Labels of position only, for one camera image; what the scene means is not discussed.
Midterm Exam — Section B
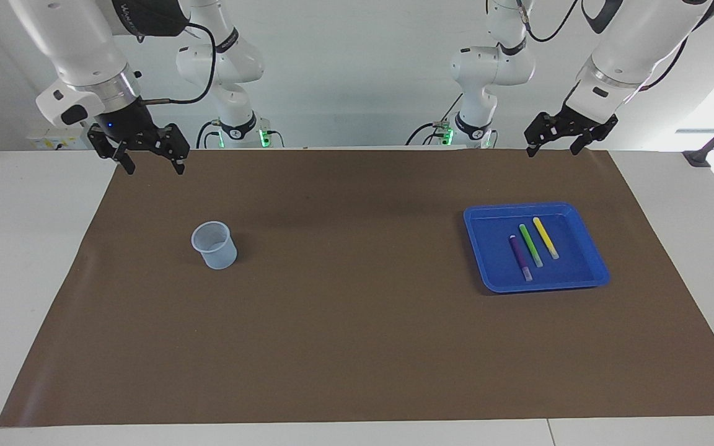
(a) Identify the black base cable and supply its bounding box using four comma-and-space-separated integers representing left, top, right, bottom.
196, 121, 221, 149
405, 93, 464, 146

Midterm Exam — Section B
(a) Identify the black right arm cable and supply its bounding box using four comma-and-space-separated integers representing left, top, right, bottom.
137, 22, 218, 106

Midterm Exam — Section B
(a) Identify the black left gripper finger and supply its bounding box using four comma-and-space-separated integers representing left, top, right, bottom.
524, 111, 559, 157
571, 115, 619, 155

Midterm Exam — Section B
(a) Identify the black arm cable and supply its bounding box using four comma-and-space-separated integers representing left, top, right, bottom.
137, 22, 218, 106
515, 0, 581, 44

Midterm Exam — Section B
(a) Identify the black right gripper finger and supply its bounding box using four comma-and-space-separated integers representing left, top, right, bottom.
87, 123, 136, 176
160, 124, 190, 176

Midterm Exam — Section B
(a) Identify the white wall socket box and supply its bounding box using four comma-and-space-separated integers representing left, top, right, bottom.
27, 124, 91, 151

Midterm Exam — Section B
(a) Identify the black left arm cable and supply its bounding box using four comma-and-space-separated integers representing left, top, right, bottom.
515, 0, 581, 44

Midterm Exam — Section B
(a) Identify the blue plastic tray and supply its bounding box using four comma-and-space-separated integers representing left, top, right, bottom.
463, 202, 610, 294

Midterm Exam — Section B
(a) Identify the green pen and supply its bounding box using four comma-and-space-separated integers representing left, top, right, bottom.
519, 224, 544, 268

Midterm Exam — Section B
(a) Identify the brown table mat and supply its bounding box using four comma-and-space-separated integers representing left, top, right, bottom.
0, 149, 714, 428

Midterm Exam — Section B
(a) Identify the translucent plastic cup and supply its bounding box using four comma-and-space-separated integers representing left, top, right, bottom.
191, 221, 238, 271

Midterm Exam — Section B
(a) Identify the yellow pen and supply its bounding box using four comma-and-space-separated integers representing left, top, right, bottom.
532, 217, 560, 260

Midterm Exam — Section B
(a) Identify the purple pen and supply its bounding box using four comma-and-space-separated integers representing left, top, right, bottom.
509, 234, 534, 282

